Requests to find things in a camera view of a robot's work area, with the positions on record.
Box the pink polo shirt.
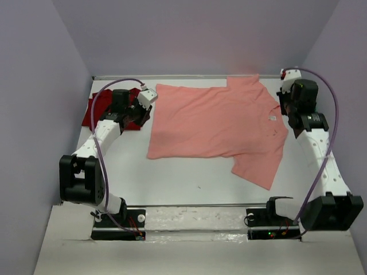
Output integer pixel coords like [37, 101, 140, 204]
[147, 75, 288, 190]

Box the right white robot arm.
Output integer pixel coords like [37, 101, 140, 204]
[264, 77, 364, 231]

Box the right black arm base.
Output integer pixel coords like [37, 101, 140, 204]
[244, 197, 301, 241]

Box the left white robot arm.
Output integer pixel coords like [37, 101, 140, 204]
[59, 89, 158, 226]

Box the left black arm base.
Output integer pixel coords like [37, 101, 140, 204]
[91, 206, 146, 241]

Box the folded red t-shirt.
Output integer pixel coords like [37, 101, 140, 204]
[81, 88, 141, 131]

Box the white foam block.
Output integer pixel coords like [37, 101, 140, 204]
[145, 207, 247, 232]

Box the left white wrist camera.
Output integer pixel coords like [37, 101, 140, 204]
[137, 89, 158, 110]

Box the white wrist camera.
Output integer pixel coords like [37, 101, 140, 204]
[280, 69, 302, 93]
[137, 89, 158, 110]

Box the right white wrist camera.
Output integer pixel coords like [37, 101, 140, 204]
[280, 69, 302, 93]

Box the aluminium rear table rail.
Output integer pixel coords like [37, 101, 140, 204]
[92, 73, 283, 81]

